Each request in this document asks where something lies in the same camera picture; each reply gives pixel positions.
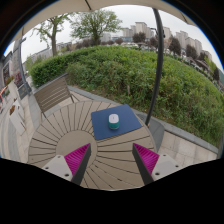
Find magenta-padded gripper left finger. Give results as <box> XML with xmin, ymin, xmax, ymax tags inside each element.
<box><xmin>41</xmin><ymin>142</ymin><xmax>92</xmax><ymax>187</ymax></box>

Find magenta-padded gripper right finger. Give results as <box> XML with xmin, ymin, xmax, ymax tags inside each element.
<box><xmin>131</xmin><ymin>142</ymin><xmax>184</xmax><ymax>186</ymax></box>

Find white and teal computer mouse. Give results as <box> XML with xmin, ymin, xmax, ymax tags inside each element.
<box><xmin>107</xmin><ymin>113</ymin><xmax>121</xmax><ymax>131</ymax></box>

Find blue mouse pad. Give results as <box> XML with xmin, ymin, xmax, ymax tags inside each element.
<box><xmin>90</xmin><ymin>104</ymin><xmax>144</xmax><ymax>142</ymax></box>

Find grey umbrella base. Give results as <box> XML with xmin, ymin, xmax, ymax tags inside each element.
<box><xmin>143</xmin><ymin>117</ymin><xmax>166</xmax><ymax>153</ymax></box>

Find large white flower planter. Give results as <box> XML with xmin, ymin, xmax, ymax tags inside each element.
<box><xmin>8</xmin><ymin>99</ymin><xmax>27</xmax><ymax>136</ymax></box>

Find brown slatted outdoor chair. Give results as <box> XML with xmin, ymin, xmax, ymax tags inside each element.
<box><xmin>33</xmin><ymin>73</ymin><xmax>76</xmax><ymax>119</ymax></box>

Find dark sign pillar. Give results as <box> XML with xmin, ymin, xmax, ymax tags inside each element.
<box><xmin>11</xmin><ymin>37</ymin><xmax>33</xmax><ymax>100</ymax></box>

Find black curved umbrella pole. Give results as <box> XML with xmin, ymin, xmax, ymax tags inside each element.
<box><xmin>144</xmin><ymin>8</ymin><xmax>165</xmax><ymax>127</ymax></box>

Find sparse-leaved tree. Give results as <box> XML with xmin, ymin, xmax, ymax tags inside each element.
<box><xmin>33</xmin><ymin>13</ymin><xmax>73</xmax><ymax>58</ymax></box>

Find distant apartment buildings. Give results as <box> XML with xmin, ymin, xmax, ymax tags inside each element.
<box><xmin>121</xmin><ymin>21</ymin><xmax>214</xmax><ymax>61</ymax></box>

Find round leafy tree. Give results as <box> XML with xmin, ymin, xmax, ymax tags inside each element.
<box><xmin>69</xmin><ymin>9</ymin><xmax>124</xmax><ymax>46</ymax></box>

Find beige umbrella canopy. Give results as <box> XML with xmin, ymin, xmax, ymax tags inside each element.
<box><xmin>13</xmin><ymin>0</ymin><xmax>198</xmax><ymax>38</ymax></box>

